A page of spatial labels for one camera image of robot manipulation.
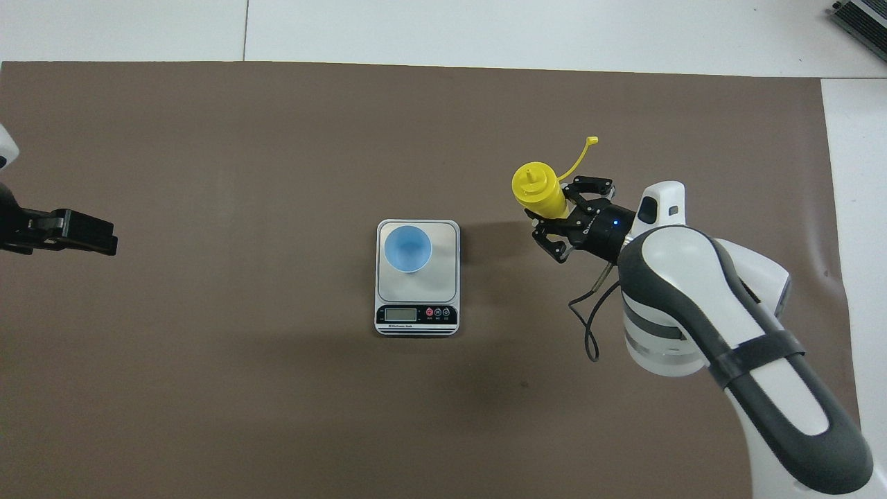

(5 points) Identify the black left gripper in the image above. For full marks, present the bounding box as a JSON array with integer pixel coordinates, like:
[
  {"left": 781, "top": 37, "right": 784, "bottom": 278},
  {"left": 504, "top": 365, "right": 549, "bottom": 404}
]
[{"left": 0, "top": 182, "right": 118, "bottom": 256}]

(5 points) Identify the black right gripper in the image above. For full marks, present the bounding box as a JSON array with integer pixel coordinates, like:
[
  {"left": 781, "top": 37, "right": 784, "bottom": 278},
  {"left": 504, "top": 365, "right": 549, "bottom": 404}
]
[{"left": 525, "top": 175, "right": 638, "bottom": 264}]

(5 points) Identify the yellow squeeze bottle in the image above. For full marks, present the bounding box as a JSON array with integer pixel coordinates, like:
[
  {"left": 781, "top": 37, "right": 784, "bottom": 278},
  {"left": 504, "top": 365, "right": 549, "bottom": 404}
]
[{"left": 511, "top": 137, "right": 599, "bottom": 218}]

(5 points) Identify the light blue plastic cup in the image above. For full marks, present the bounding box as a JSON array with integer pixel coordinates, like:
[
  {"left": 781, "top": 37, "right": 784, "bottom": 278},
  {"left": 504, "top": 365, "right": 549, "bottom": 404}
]
[{"left": 384, "top": 225, "right": 433, "bottom": 274}]

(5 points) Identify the silver digital kitchen scale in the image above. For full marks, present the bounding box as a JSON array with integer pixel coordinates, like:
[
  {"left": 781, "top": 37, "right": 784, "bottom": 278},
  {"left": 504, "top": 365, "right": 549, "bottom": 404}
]
[{"left": 375, "top": 219, "right": 461, "bottom": 338}]

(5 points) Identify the brown table mat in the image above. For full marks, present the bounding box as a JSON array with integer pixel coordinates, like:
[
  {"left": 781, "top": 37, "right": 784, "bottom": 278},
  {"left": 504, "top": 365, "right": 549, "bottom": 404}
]
[{"left": 0, "top": 61, "right": 870, "bottom": 499}]

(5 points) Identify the grey metal device box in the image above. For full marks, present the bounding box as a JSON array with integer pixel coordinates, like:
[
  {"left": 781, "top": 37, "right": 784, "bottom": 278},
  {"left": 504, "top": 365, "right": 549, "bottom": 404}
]
[{"left": 829, "top": 0, "right": 887, "bottom": 49}]

